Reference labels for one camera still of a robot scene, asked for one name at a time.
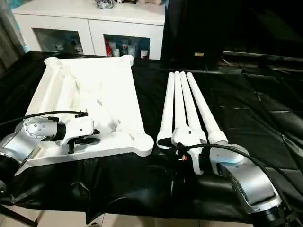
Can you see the white plastic table leg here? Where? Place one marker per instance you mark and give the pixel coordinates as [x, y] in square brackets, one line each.
[188, 101]
[201, 104]
[168, 101]
[178, 99]

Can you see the white plastic table top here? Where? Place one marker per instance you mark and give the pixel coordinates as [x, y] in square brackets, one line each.
[94, 78]

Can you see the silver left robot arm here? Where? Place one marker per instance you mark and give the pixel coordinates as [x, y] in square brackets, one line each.
[35, 130]

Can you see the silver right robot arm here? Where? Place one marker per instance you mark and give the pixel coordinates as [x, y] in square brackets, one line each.
[248, 179]

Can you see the black mat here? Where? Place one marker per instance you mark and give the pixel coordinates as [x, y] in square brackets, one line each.
[142, 189]

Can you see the red bottle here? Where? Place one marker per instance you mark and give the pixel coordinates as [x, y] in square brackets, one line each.
[108, 48]

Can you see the white jar red base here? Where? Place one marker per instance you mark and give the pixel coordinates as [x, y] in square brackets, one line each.
[143, 54]

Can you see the white sideboard cabinet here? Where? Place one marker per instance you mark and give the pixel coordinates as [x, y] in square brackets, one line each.
[71, 21]

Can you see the black cabinet with gold label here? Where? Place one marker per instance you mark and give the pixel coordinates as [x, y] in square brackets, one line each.
[189, 28]

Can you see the grey brown curtain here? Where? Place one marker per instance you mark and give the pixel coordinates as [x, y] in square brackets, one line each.
[9, 42]

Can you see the dark metal bar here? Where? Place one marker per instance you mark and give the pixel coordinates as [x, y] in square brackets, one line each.
[260, 55]

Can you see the dark ornament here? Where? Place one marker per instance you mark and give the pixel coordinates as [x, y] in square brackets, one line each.
[104, 3]

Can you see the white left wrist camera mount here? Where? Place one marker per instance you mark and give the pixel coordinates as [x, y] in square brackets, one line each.
[80, 126]

